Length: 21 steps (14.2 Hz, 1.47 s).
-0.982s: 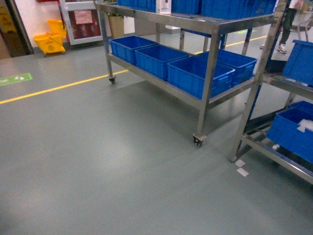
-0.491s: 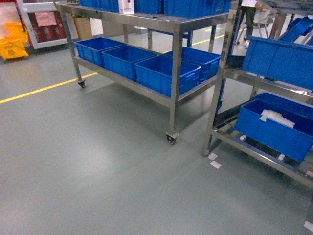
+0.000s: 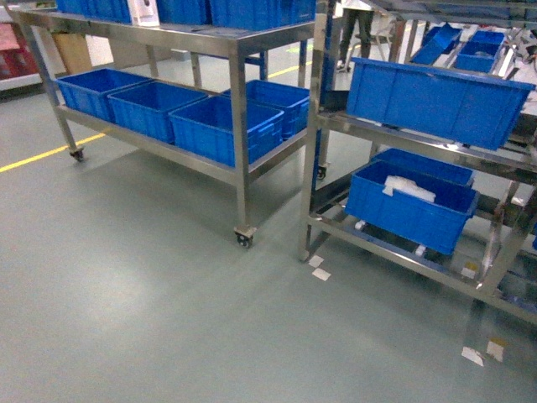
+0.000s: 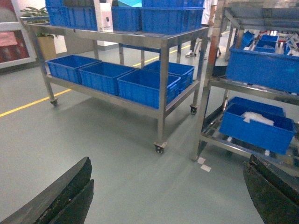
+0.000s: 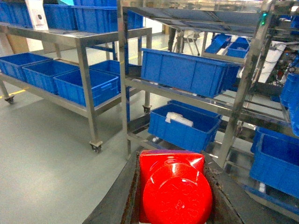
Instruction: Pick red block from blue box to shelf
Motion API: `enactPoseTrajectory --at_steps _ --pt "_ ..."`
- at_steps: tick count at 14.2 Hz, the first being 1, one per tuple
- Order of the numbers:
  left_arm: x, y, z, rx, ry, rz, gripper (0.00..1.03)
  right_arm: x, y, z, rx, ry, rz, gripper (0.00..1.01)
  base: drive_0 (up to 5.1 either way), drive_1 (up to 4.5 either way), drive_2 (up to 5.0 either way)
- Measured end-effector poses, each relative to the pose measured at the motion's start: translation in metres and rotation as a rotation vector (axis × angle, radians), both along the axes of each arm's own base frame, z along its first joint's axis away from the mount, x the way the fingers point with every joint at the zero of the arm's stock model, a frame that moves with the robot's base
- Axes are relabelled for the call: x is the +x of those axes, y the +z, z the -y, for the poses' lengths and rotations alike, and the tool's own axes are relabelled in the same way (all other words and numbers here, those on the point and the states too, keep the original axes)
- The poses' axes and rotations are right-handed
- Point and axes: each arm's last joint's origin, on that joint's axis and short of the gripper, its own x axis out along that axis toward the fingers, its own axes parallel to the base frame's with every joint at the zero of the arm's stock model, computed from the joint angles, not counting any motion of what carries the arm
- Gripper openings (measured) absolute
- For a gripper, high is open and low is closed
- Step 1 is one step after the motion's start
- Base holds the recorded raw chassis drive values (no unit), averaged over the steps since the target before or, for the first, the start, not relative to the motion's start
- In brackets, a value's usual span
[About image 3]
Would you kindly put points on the steel shelf cart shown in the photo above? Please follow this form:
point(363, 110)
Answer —
point(235, 46)

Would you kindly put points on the blue bin lower shelf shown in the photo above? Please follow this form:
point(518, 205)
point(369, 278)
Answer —
point(436, 224)

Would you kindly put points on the large blue bin front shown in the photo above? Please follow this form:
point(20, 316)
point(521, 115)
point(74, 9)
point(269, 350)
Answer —
point(477, 110)

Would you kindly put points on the steel rack frame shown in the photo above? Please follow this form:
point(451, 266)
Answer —
point(484, 264)

